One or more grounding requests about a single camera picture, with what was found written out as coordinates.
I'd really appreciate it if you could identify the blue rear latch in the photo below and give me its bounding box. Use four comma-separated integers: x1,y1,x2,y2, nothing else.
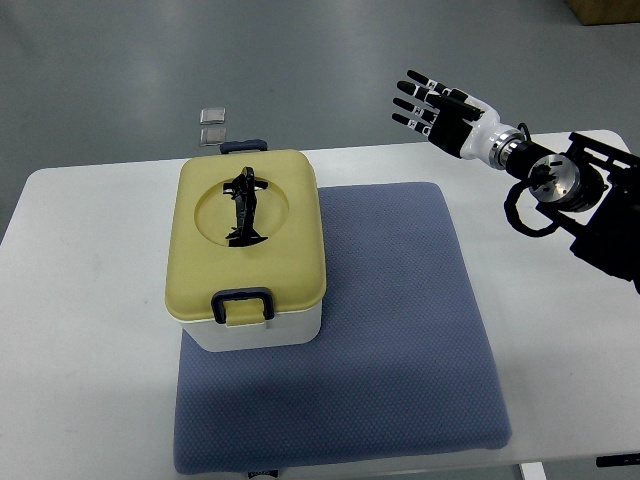
219,139,268,154

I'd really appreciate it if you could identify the cardboard box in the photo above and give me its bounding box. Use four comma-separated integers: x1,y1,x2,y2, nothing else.
566,0,639,26

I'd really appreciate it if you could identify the upper floor socket plate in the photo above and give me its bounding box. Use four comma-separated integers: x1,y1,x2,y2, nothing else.
199,107,226,125

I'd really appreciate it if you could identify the yellow storage box lid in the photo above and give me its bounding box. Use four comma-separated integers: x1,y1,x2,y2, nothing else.
165,150,326,326

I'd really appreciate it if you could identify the blue mesh cushion mat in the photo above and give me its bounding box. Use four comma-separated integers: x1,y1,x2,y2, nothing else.
174,182,511,474

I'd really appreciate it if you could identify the blue latch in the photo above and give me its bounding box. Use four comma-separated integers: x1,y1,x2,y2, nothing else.
219,139,268,154
210,287,275,325

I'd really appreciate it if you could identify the black table control panel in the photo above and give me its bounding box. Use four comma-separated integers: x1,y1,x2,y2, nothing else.
596,453,640,468

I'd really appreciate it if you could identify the blue front latch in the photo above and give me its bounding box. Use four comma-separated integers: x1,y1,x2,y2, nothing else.
210,287,275,325

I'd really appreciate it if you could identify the black lid handle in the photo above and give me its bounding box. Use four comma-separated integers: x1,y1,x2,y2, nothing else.
223,166,269,248

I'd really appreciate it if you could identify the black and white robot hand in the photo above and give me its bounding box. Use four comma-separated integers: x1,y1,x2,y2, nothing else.
392,70,500,162

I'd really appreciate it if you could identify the white storage box base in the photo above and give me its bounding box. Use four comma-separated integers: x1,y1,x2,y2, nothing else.
179,300,322,352

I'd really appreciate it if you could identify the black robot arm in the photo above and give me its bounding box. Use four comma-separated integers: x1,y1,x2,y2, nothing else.
491,124,639,287

